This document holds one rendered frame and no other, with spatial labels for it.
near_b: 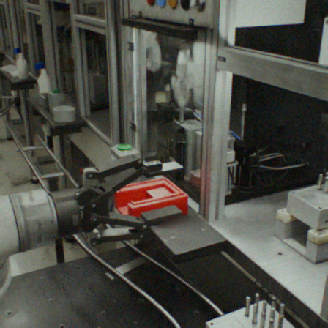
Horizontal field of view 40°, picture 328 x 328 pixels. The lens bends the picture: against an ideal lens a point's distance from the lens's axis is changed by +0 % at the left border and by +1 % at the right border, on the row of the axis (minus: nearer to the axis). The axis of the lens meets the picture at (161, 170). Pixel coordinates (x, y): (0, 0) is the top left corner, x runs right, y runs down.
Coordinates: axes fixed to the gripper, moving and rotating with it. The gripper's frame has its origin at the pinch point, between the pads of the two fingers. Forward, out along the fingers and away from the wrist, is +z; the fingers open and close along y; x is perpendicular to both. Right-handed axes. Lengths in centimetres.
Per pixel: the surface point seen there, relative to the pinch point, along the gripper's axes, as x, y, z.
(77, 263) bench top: 49, -44, -4
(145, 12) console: 52, 26, 20
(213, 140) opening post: 18.4, 0.4, 21.7
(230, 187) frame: 26.8, -17.4, 33.5
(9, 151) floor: 350, -112, 18
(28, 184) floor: 267, -112, 19
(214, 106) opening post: 18.4, 8.5, 21.7
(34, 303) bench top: 37, -44, -20
